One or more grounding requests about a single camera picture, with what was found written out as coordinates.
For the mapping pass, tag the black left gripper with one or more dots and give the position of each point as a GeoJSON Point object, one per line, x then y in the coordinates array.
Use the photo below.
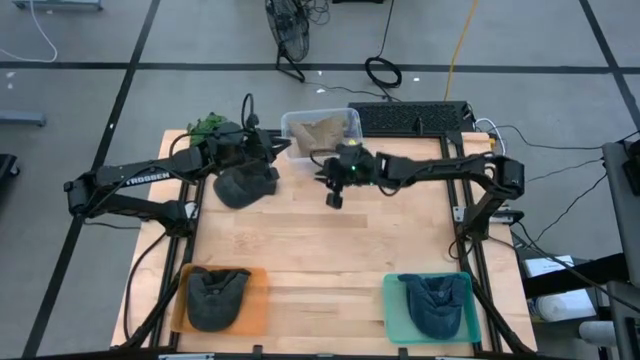
{"type": "Point", "coordinates": [240, 147]}

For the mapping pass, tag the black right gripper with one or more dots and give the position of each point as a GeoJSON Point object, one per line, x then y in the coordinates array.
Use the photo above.
{"type": "Point", "coordinates": [357, 170]}

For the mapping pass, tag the tan hat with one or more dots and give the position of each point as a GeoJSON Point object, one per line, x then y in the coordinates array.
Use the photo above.
{"type": "Point", "coordinates": [317, 135]}

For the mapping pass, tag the black hat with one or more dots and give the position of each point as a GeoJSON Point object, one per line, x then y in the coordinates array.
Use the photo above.
{"type": "Point", "coordinates": [240, 190]}

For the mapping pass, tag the dark grey hat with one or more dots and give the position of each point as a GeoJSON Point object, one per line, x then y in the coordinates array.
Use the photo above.
{"type": "Point", "coordinates": [217, 300]}

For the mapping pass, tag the blue denim hat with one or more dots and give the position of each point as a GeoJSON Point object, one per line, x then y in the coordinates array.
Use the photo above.
{"type": "Point", "coordinates": [435, 310]}

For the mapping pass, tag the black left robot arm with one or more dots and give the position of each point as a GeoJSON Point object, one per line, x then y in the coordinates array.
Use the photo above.
{"type": "Point", "coordinates": [145, 180]}

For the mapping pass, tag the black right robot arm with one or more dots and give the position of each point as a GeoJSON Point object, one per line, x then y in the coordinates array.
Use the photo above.
{"type": "Point", "coordinates": [450, 167]}

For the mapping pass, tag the clear plastic bin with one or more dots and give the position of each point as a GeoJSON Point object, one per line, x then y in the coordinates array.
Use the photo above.
{"type": "Point", "coordinates": [295, 120]}

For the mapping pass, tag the green leafy plant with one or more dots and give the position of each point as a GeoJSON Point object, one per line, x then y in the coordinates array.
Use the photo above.
{"type": "Point", "coordinates": [202, 124]}

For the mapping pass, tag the black vented box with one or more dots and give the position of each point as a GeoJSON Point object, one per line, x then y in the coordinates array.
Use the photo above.
{"type": "Point", "coordinates": [410, 117]}

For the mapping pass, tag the black floor fan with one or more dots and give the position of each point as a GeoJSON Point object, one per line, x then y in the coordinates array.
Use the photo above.
{"type": "Point", "coordinates": [290, 30]}

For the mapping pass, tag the orange plastic tray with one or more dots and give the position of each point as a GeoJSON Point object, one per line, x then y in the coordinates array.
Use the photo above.
{"type": "Point", "coordinates": [260, 310]}

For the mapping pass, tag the teal plastic tray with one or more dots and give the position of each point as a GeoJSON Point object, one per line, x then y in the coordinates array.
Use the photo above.
{"type": "Point", "coordinates": [392, 325]}

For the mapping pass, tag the white box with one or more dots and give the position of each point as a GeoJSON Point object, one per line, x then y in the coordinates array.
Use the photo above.
{"type": "Point", "coordinates": [547, 266]}

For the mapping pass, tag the grey metal bar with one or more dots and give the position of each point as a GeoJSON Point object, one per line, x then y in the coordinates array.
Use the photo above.
{"type": "Point", "coordinates": [22, 119]}

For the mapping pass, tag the grey metal base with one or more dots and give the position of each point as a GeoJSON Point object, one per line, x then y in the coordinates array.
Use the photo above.
{"type": "Point", "coordinates": [60, 5]}

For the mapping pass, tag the black object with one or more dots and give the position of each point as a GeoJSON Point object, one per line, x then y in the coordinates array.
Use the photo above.
{"type": "Point", "coordinates": [6, 167]}

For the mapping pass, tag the black shelf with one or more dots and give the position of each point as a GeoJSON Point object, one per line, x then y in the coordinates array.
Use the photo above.
{"type": "Point", "coordinates": [575, 277]}

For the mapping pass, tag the white paper roll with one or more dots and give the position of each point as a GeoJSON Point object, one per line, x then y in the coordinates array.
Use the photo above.
{"type": "Point", "coordinates": [565, 306]}

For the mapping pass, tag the grey cart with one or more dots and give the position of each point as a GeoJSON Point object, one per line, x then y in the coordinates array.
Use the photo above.
{"type": "Point", "coordinates": [622, 210]}

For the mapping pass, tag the black aluminium frame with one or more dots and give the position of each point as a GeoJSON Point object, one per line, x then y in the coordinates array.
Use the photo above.
{"type": "Point", "coordinates": [443, 147]}

